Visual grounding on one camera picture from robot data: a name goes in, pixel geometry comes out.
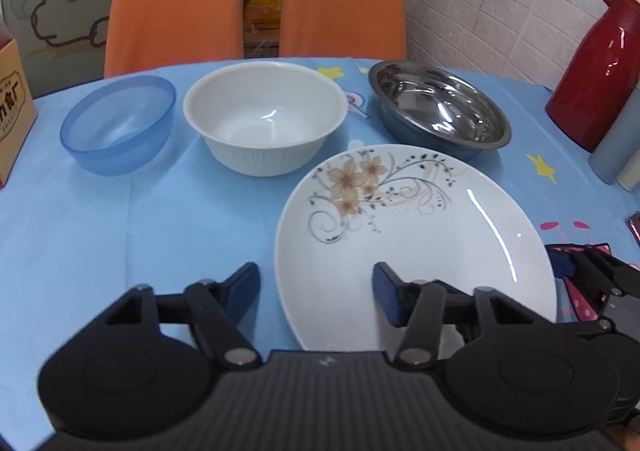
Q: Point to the blue patterned tablecloth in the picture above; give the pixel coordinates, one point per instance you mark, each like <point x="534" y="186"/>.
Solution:
<point x="73" y="242"/>

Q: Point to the white ribbed ceramic bowl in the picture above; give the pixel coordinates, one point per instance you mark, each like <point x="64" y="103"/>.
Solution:
<point x="265" y="118"/>

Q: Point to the black smartphone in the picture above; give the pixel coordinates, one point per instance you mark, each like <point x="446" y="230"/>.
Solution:
<point x="633" y="224"/>

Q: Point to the small floral white plate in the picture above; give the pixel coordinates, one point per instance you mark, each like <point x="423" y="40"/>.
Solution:
<point x="427" y="215"/>

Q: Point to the red cracker box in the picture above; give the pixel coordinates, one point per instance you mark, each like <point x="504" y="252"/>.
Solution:
<point x="17" y="110"/>

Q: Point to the orange chair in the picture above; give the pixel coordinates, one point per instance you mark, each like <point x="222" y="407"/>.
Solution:
<point x="368" y="29"/>
<point x="146" y="34"/>

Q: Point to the red thermos jug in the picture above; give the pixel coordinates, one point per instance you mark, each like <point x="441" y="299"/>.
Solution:
<point x="600" y="77"/>

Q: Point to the right orange chair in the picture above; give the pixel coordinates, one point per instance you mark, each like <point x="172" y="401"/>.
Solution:
<point x="368" y="29"/>

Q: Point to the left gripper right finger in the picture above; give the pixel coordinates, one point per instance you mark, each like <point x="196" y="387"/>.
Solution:
<point x="417" y="307"/>

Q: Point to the blue translucent plastic bowl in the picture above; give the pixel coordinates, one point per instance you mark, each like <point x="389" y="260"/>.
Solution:
<point x="121" y="126"/>

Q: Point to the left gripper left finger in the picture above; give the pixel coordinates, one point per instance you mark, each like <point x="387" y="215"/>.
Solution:
<point x="215" y="310"/>

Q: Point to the grey blue tumbler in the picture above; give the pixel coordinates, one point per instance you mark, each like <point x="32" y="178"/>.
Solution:
<point x="620" y="142"/>

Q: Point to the stainless steel bowl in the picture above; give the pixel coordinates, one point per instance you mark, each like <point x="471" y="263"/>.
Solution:
<point x="429" y="107"/>

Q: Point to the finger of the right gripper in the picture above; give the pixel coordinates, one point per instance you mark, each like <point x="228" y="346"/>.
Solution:
<point x="609" y="286"/>
<point x="563" y="266"/>

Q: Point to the cream white cup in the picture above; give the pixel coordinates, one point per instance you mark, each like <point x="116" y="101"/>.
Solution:
<point x="629" y="177"/>

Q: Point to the left orange chair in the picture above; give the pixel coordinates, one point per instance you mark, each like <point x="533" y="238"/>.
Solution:
<point x="146" y="34"/>

